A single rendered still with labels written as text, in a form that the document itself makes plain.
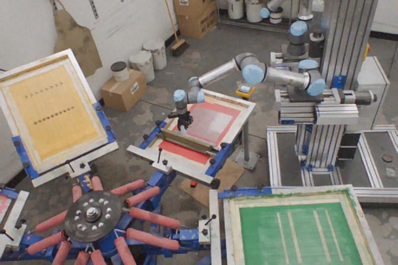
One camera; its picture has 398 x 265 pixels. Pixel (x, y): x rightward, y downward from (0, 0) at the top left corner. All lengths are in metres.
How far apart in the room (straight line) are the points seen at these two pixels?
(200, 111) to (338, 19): 1.21
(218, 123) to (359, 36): 1.14
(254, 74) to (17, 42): 2.46
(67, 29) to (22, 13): 0.50
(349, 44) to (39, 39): 2.90
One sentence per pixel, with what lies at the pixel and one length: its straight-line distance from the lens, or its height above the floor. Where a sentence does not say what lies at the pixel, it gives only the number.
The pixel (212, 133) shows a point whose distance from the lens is 2.51.
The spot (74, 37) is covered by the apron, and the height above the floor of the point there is 1.06.
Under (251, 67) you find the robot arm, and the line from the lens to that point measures 1.95.
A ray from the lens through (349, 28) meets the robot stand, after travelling 2.35.
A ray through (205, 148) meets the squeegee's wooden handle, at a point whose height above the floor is 1.04.
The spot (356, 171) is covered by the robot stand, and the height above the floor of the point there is 0.21.
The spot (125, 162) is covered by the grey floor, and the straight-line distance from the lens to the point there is 3.77.
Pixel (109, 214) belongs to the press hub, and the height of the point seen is 1.31.
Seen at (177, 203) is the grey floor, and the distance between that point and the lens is 3.31.
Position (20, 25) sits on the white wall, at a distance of 3.68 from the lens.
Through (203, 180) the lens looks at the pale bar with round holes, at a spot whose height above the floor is 1.04.
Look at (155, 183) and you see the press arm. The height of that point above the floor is 1.04.
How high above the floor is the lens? 2.76
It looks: 43 degrees down
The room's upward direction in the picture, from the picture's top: 9 degrees counter-clockwise
